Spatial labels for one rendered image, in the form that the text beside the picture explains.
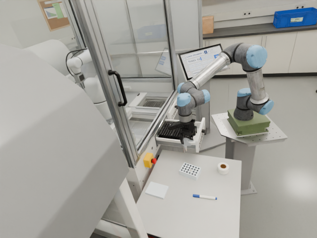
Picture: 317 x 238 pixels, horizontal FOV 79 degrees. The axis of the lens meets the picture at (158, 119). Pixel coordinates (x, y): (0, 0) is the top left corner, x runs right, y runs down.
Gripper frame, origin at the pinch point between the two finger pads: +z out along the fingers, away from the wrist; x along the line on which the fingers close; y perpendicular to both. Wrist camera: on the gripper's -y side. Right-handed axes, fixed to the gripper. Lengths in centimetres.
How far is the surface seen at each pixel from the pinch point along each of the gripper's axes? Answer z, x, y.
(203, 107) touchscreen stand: 48, 121, -27
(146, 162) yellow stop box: 8.7, -15.1, -21.5
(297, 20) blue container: -3, 352, 68
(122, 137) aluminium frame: -20.6, -25.9, -23.8
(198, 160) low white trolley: 21.5, 9.7, 5.2
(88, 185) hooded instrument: -50, -69, 9
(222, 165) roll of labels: 18.2, 7.9, 22.2
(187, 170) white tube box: 17.8, -4.9, 2.4
